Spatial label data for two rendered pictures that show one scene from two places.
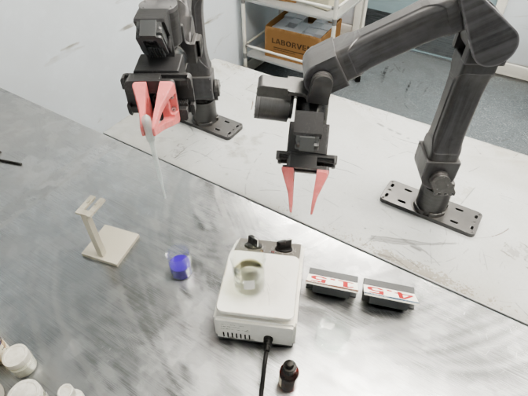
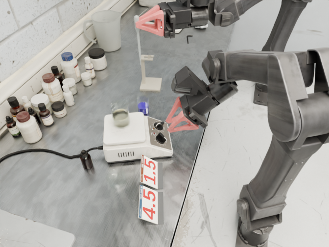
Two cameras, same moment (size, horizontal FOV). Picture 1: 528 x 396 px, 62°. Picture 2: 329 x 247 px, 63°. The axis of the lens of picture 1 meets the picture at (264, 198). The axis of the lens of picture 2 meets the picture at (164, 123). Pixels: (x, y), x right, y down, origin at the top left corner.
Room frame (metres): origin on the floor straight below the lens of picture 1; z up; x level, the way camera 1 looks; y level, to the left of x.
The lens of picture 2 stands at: (0.37, -0.56, 1.55)
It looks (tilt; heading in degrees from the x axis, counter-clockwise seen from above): 45 degrees down; 74
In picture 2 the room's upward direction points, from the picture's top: straight up
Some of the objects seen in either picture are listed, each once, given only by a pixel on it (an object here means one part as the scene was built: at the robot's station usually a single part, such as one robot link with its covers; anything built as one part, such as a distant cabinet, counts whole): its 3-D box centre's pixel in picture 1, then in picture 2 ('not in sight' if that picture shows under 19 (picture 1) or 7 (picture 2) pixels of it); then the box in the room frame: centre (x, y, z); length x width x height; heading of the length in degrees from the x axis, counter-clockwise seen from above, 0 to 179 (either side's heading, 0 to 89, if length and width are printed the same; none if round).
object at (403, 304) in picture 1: (390, 291); (151, 204); (0.43, -0.22, 0.92); 0.09 x 0.06 x 0.04; 76
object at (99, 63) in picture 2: not in sight; (97, 59); (0.37, 0.49, 0.94); 0.07 x 0.07 x 0.07
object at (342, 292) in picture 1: (332, 280); (152, 171); (0.46, -0.12, 0.92); 0.09 x 0.06 x 0.04; 76
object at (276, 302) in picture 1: (259, 283); (124, 127); (0.41, 0.01, 0.98); 0.12 x 0.12 x 0.01; 81
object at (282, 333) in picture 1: (262, 285); (134, 136); (0.43, 0.00, 0.94); 0.22 x 0.13 x 0.08; 171
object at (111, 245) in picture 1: (103, 224); (150, 71); (0.56, 0.30, 0.96); 0.08 x 0.08 x 0.13; 70
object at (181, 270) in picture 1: (179, 262); (143, 105); (0.49, 0.16, 0.93); 0.04 x 0.04 x 0.06
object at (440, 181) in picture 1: (438, 172); (259, 210); (0.64, -0.34, 1.00); 0.09 x 0.06 x 0.06; 178
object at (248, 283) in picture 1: (247, 269); (121, 113); (0.40, 0.03, 1.02); 0.06 x 0.05 x 0.08; 31
